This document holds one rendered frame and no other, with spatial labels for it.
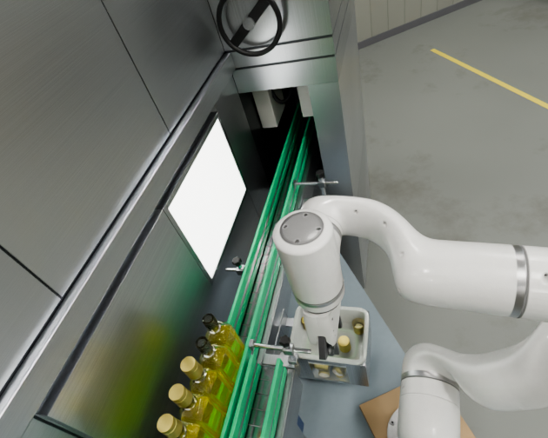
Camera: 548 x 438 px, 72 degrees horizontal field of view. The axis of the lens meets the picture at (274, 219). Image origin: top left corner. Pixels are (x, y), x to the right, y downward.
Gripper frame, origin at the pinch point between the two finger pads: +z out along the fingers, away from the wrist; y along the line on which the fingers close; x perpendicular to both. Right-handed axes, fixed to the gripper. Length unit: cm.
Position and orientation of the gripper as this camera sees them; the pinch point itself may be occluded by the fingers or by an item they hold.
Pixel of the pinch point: (331, 335)
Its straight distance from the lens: 77.6
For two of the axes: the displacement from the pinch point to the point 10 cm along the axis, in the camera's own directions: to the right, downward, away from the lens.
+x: 9.5, 0.0, -3.2
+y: -2.2, 7.4, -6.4
